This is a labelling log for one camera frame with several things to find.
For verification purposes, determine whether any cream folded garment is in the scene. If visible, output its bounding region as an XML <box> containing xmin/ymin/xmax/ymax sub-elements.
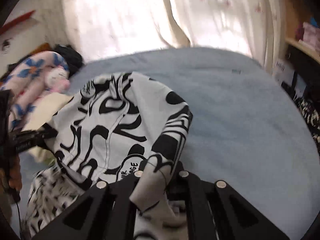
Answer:
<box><xmin>21</xmin><ymin>92</ymin><xmax>74</xmax><ymax>163</ymax></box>

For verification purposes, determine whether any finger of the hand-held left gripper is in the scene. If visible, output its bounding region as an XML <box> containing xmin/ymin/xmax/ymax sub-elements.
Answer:
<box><xmin>11</xmin><ymin>127</ymin><xmax>59</xmax><ymax>140</ymax></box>
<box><xmin>14</xmin><ymin>136</ymin><xmax>54</xmax><ymax>154</ymax></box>

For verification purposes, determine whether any pink drawer organizer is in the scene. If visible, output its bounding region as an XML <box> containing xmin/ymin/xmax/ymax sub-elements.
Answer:
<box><xmin>296</xmin><ymin>21</ymin><xmax>320</xmax><ymax>48</ymax></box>

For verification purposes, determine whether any black white clothes pile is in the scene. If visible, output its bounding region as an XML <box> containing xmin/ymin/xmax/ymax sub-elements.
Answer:
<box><xmin>294</xmin><ymin>97</ymin><xmax>320</xmax><ymax>154</ymax></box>

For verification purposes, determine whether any pink blue floral quilt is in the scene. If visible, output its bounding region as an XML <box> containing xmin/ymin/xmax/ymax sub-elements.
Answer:
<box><xmin>0</xmin><ymin>51</ymin><xmax>69</xmax><ymax>130</ymax></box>

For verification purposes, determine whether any red wall shelf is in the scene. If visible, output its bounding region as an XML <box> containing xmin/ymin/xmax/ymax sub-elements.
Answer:
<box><xmin>0</xmin><ymin>10</ymin><xmax>37</xmax><ymax>34</ymax></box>

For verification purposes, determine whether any face wall sticker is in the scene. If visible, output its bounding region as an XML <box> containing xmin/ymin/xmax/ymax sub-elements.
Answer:
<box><xmin>2</xmin><ymin>39</ymin><xmax>13</xmax><ymax>53</ymax></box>

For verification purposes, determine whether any sheer floral curtain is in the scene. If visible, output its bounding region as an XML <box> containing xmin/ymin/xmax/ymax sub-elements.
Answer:
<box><xmin>61</xmin><ymin>0</ymin><xmax>192</xmax><ymax>63</ymax></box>
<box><xmin>157</xmin><ymin>0</ymin><xmax>284</xmax><ymax>68</ymax></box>

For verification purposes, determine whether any black white printed jacket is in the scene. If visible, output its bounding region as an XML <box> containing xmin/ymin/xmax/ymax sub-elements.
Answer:
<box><xmin>22</xmin><ymin>71</ymin><xmax>194</xmax><ymax>240</ymax></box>

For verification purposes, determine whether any wooden headboard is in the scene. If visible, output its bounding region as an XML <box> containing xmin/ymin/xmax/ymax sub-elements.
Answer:
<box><xmin>29</xmin><ymin>42</ymin><xmax>52</xmax><ymax>55</ymax></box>

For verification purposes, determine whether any white storage box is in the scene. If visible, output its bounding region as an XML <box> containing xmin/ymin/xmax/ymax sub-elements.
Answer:
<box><xmin>274</xmin><ymin>60</ymin><xmax>296</xmax><ymax>87</ymax></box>

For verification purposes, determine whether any black fluffy garment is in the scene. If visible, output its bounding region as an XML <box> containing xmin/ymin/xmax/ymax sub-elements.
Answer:
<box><xmin>54</xmin><ymin>44</ymin><xmax>84</xmax><ymax>77</ymax></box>

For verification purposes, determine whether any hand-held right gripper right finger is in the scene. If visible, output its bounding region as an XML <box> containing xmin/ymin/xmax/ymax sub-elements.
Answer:
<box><xmin>165</xmin><ymin>164</ymin><xmax>290</xmax><ymax>240</ymax></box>

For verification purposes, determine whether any wooden bookshelf desk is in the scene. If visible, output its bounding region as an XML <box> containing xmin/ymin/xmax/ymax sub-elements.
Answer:
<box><xmin>281</xmin><ymin>0</ymin><xmax>320</xmax><ymax>64</ymax></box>

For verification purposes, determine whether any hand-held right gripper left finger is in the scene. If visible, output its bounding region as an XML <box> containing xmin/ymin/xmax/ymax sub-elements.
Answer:
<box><xmin>32</xmin><ymin>171</ymin><xmax>150</xmax><ymax>240</ymax></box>

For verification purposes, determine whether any person's left hand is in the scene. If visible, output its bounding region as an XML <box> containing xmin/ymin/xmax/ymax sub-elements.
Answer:
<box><xmin>9</xmin><ymin>155</ymin><xmax>23</xmax><ymax>191</ymax></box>

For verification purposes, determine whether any white cat plush toy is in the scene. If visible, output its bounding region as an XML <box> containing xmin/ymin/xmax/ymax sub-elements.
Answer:
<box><xmin>45</xmin><ymin>66</ymin><xmax>71</xmax><ymax>93</ymax></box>

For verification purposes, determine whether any black cable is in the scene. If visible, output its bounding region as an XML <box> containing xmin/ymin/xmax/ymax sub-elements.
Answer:
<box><xmin>10</xmin><ymin>190</ymin><xmax>23</xmax><ymax>239</ymax></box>

